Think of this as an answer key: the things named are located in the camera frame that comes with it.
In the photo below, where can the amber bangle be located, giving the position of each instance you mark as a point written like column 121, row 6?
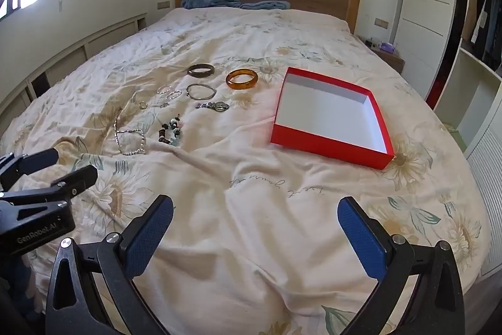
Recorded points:
column 231, row 83

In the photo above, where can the wall switch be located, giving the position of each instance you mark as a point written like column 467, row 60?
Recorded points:
column 163, row 5
column 381, row 23

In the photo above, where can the low white wall cabinet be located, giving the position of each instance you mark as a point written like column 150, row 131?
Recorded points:
column 66, row 62

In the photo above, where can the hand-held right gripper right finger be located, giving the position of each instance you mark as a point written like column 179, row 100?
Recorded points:
column 362, row 237

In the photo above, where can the white open shelf unit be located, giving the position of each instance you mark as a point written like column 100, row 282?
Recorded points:
column 482, row 115

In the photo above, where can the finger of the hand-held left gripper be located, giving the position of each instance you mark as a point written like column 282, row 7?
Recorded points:
column 78, row 178
column 37, row 160

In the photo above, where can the purple item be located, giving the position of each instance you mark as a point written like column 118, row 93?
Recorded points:
column 387, row 47

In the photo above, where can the hanging clothes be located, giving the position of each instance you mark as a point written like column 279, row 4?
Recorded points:
column 484, row 21

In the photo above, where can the silver bangle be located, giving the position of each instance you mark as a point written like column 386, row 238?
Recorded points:
column 190, row 93

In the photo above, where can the white wardrobe door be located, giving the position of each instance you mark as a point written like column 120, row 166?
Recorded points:
column 427, row 5

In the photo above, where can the blue fluffy pillow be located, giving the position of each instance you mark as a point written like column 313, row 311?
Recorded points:
column 208, row 1
column 266, row 4

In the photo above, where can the dark brown bangle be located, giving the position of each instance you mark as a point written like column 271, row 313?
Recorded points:
column 189, row 71

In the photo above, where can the red shallow box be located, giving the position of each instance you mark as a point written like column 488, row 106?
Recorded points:
column 329, row 111

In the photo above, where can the wooden nightstand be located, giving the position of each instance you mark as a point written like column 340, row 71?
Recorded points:
column 392, row 62

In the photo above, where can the silver wristwatch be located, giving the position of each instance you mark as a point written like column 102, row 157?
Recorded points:
column 215, row 106

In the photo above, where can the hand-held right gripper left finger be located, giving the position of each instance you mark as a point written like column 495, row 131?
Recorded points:
column 151, row 237

